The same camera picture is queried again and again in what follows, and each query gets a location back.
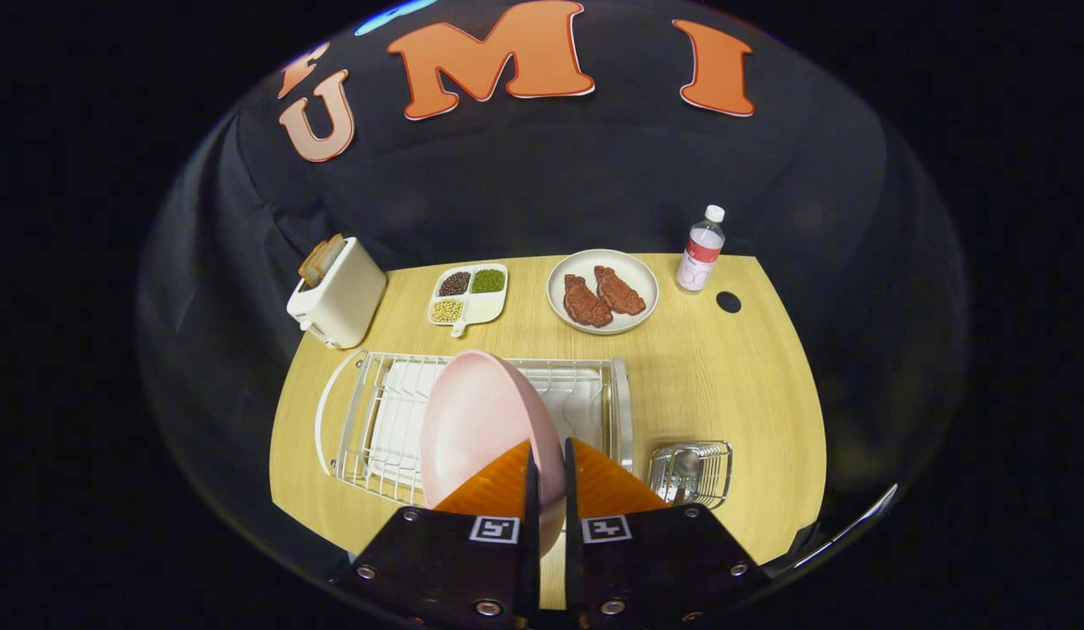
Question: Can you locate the cream white toaster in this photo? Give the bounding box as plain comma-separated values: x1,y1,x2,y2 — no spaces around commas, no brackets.
286,236,388,351

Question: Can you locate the white wire dish rack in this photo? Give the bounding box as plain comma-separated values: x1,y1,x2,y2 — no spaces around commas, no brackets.
314,348,635,508

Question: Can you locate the white divided tray with beans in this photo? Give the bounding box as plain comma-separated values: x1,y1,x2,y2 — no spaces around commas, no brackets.
427,263,509,339

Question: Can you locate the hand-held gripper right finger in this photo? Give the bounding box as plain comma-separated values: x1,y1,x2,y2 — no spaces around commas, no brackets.
563,437,774,627

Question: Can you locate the silver metal spoon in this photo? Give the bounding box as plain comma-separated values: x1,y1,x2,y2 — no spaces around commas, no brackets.
667,446,707,504

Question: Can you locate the brown toast slice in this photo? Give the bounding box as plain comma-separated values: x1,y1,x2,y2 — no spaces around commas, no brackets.
314,234,346,277
298,241,328,288

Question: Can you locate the pink plate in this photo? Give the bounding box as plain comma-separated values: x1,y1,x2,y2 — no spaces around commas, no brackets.
419,350,567,557

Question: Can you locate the clear bottle with red label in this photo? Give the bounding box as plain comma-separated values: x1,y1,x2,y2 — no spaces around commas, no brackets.
675,205,727,293

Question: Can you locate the red-brown steak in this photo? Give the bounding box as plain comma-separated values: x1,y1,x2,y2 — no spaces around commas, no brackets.
593,265,647,317
563,274,613,329

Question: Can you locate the beige plate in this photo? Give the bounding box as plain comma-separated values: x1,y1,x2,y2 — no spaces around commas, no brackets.
547,249,661,336

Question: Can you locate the small metal wire basket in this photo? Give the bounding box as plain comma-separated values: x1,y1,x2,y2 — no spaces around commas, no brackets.
648,440,734,510

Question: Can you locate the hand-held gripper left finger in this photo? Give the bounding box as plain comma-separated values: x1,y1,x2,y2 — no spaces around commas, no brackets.
330,440,542,627

